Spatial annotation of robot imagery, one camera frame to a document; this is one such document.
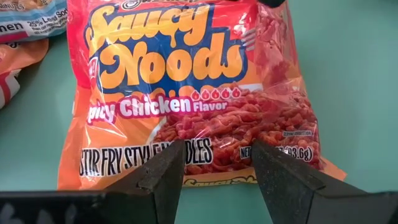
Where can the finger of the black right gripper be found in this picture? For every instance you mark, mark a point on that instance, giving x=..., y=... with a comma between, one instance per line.
x=273, y=3

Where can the blue less sodium ramen packet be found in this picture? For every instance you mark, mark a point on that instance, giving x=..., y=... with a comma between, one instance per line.
x=31, y=25

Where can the orange pink noodle packet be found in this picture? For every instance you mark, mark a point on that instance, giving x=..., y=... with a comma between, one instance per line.
x=18, y=59

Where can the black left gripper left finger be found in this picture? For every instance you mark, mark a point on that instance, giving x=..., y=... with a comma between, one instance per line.
x=149, y=193

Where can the orange Saucy Noods packet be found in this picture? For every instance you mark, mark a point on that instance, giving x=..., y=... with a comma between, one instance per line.
x=186, y=62

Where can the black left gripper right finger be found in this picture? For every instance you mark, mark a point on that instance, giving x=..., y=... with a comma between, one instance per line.
x=289, y=193

